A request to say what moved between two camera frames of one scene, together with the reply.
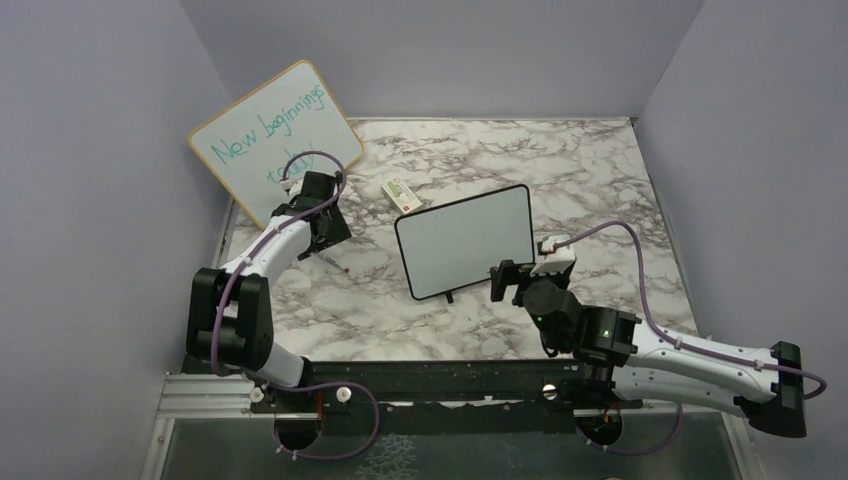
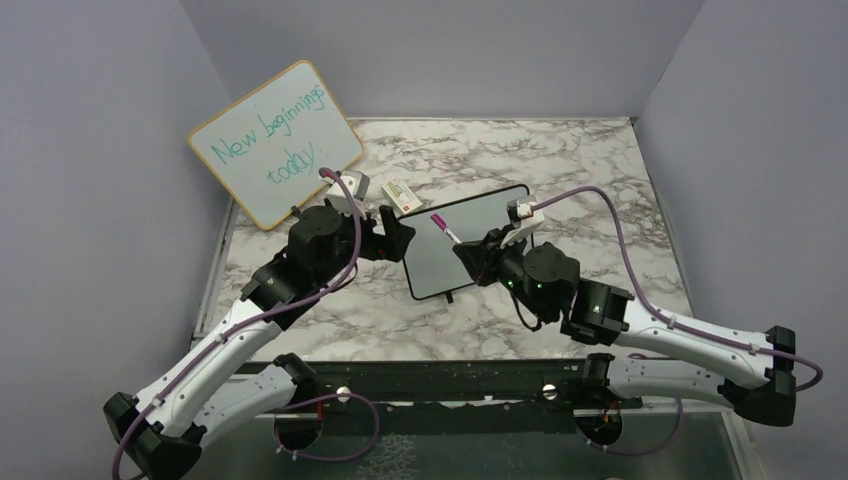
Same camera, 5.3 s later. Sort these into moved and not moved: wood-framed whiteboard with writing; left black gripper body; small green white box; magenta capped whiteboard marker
Moved: magenta capped whiteboard marker; left black gripper body
Not moved: small green white box; wood-framed whiteboard with writing
